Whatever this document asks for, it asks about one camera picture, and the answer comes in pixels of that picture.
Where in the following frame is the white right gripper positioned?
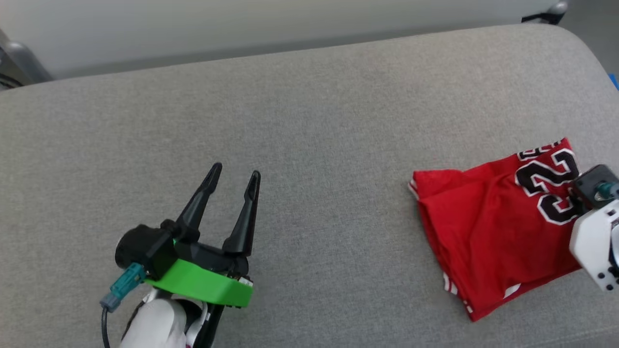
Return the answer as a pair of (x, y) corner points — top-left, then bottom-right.
(569, 198), (619, 293)

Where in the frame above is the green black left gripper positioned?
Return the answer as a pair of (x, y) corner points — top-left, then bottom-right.
(145, 162), (262, 308)

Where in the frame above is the red basketball jersey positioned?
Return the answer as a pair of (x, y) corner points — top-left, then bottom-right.
(409, 138), (588, 322)

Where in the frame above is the teal plug black cable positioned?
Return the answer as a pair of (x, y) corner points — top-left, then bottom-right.
(100, 263), (146, 348)

